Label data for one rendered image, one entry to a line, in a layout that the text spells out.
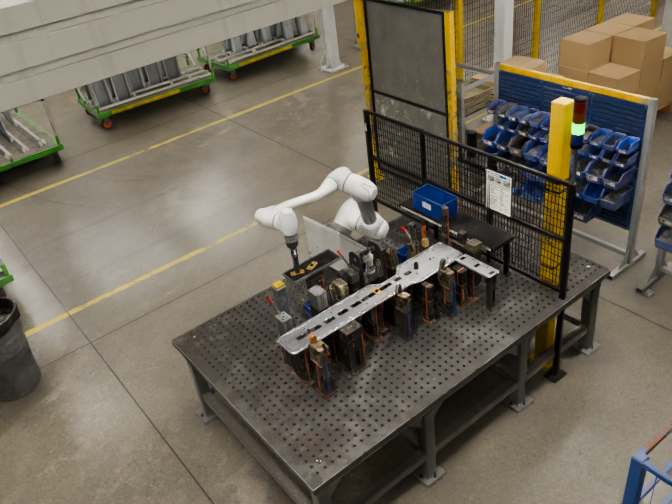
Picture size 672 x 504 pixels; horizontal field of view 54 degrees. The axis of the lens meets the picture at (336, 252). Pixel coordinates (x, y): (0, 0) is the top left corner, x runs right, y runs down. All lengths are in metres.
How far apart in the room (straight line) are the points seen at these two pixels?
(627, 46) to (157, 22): 7.54
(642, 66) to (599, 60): 0.45
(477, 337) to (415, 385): 0.56
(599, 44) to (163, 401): 5.89
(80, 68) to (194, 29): 0.16
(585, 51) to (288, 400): 5.49
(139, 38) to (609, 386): 4.46
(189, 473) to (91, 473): 0.69
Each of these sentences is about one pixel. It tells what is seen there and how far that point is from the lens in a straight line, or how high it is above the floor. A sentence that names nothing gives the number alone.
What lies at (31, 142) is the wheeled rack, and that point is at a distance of 9.86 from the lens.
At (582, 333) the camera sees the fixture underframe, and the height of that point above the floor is 0.20.
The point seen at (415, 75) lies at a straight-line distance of 6.48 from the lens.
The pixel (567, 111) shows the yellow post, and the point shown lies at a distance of 4.03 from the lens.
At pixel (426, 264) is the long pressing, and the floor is 1.00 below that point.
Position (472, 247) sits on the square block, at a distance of 4.42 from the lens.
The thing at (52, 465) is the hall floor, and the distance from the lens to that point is 5.20.
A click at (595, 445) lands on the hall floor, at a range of 4.67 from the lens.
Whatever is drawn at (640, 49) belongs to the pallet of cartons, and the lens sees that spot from 8.19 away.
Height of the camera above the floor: 3.54
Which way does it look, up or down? 34 degrees down
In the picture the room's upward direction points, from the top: 8 degrees counter-clockwise
